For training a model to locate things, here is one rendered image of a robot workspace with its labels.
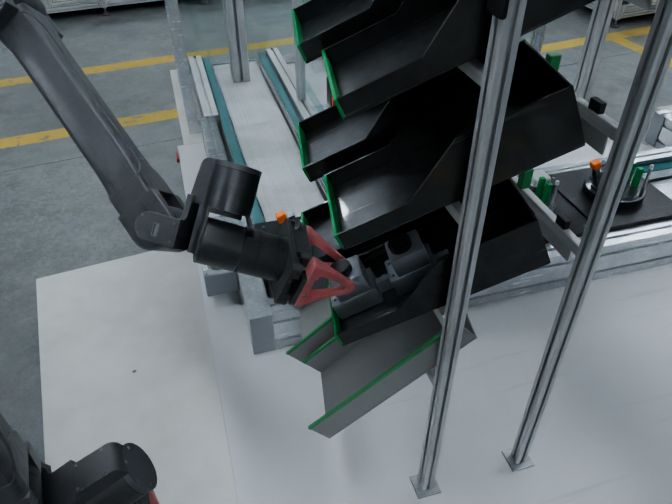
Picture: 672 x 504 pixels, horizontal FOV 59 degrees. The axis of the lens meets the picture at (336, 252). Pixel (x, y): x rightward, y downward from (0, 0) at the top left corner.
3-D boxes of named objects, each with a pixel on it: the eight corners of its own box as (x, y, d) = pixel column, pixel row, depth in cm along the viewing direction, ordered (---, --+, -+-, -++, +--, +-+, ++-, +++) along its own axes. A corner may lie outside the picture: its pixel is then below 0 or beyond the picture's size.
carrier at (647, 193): (597, 236, 134) (613, 189, 126) (540, 181, 152) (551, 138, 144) (686, 219, 139) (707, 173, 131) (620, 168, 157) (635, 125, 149)
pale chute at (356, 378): (329, 439, 89) (307, 429, 87) (321, 371, 99) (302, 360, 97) (477, 338, 78) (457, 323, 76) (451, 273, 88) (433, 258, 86)
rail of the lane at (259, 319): (253, 354, 119) (248, 316, 112) (204, 146, 185) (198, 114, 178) (280, 348, 120) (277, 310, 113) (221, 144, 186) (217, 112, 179)
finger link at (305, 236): (355, 236, 80) (291, 219, 76) (365, 270, 74) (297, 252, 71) (335, 273, 83) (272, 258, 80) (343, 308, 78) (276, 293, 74)
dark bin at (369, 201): (342, 251, 67) (313, 204, 62) (331, 188, 77) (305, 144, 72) (586, 145, 61) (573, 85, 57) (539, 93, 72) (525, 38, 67)
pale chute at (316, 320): (305, 365, 100) (285, 354, 98) (300, 310, 110) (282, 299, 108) (432, 267, 89) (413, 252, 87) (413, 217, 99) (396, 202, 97)
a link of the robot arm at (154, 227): (167, 240, 78) (131, 236, 70) (189, 156, 78) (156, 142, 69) (249, 264, 75) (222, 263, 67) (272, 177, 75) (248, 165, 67)
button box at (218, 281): (207, 297, 126) (203, 275, 122) (197, 239, 141) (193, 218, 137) (240, 291, 127) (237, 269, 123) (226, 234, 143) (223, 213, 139)
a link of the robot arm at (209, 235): (182, 257, 73) (187, 263, 68) (196, 203, 73) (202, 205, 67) (236, 269, 75) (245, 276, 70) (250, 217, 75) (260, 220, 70)
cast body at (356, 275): (341, 320, 80) (318, 287, 75) (336, 299, 83) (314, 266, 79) (398, 295, 78) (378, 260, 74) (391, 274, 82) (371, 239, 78)
